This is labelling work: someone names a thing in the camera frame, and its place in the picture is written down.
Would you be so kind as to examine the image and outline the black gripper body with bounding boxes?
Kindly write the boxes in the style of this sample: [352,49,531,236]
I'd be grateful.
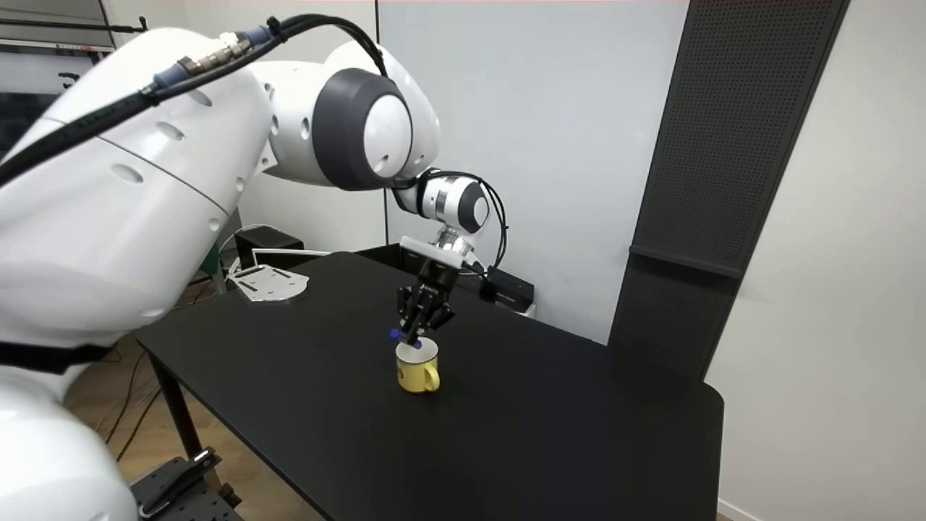
[396,260,463,318]

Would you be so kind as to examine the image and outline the gold cup with white inside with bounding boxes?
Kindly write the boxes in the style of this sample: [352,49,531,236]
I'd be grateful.
[394,337,447,398]

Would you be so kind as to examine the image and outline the small black box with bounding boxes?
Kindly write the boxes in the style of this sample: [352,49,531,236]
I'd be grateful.
[479,265,540,317]

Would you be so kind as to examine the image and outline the black box with white bar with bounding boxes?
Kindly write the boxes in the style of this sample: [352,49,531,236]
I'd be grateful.
[234,223,337,270]

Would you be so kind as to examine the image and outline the white backdrop board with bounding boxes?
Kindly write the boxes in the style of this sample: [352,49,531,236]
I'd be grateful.
[373,0,696,347]

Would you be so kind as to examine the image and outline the black table leg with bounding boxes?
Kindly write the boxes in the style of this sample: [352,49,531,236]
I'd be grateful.
[145,350,211,470]

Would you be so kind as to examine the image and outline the tall black acoustic panel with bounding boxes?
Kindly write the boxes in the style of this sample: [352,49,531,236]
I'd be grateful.
[608,0,855,391]

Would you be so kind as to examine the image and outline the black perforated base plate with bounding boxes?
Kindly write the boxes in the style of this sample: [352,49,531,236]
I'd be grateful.
[129,450,246,521]

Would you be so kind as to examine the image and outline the black floor cable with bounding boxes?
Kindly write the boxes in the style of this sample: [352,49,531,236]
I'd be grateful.
[103,350,169,470]

